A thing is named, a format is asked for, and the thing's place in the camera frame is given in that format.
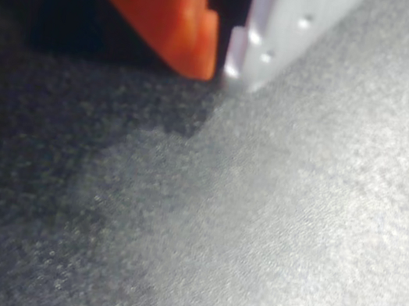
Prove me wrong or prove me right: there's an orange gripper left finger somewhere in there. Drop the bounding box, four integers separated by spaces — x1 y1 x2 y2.
61 0 229 84

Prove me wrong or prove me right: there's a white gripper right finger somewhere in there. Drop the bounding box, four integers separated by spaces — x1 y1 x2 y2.
220 0 372 112

